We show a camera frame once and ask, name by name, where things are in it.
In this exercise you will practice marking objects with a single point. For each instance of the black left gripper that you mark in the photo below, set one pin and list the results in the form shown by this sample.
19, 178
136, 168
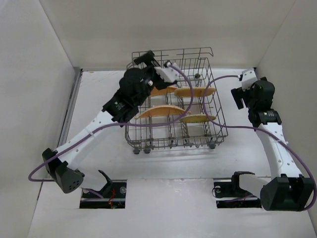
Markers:
144, 58

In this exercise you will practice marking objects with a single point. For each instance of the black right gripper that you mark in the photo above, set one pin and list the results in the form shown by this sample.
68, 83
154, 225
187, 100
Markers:
238, 97

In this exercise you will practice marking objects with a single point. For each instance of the fish-shaped woven plate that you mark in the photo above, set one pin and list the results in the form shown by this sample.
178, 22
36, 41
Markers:
167, 90
163, 110

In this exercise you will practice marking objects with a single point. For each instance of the round woven plate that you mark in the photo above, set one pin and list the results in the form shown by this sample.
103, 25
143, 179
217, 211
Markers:
196, 118
197, 91

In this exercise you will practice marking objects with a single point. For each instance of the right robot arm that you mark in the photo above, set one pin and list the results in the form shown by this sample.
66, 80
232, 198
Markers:
288, 189

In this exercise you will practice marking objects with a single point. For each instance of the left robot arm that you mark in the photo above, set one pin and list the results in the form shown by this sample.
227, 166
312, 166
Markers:
135, 86

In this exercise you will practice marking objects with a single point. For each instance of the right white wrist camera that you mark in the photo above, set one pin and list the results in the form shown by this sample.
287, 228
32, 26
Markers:
248, 78

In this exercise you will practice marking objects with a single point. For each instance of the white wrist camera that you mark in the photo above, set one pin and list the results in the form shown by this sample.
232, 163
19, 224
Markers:
169, 72
248, 78

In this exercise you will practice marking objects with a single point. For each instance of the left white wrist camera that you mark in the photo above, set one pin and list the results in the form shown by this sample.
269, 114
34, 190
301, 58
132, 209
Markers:
169, 72

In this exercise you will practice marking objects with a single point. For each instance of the grey wire dish rack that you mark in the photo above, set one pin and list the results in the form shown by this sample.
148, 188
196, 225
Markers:
148, 134

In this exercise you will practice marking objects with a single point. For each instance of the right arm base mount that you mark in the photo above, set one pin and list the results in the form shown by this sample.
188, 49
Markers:
227, 196

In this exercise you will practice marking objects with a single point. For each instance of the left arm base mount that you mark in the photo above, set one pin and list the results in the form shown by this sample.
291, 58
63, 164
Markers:
111, 196

